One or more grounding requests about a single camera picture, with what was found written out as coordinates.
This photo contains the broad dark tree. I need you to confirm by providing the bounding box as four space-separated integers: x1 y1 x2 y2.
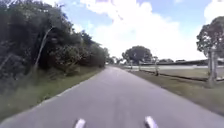
121 45 154 66

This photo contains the grey asphalt path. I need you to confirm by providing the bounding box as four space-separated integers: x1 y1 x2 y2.
0 65 224 128

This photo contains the robot's own part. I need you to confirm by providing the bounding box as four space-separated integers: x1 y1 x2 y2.
74 118 87 128
144 115 159 128

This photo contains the dense wood of trees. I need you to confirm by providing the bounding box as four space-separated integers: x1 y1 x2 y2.
0 0 112 93

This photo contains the grass verge beside fence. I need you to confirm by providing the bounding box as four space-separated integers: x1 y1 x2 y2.
116 64 224 118

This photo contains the grass verge beside wood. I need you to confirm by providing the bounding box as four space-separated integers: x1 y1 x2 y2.
0 66 105 123

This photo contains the tall tree with pale trunk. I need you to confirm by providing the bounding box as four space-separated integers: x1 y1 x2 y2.
195 15 224 88

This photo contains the wooden rail fence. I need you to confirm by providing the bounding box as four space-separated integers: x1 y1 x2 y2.
124 57 224 88

